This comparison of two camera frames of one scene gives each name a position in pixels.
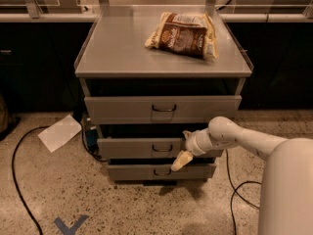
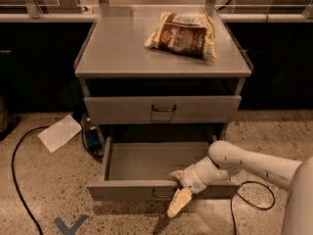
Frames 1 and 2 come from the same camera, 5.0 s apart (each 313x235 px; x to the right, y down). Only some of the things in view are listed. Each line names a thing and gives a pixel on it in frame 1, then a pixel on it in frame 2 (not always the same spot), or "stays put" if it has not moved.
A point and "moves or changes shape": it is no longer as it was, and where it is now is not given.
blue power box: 92,137 stays put
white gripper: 193,143 to 191,180
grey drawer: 140,148 moves or changes shape
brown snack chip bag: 186,32 stays put
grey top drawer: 160,109 stays put
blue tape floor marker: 64,227 stays put
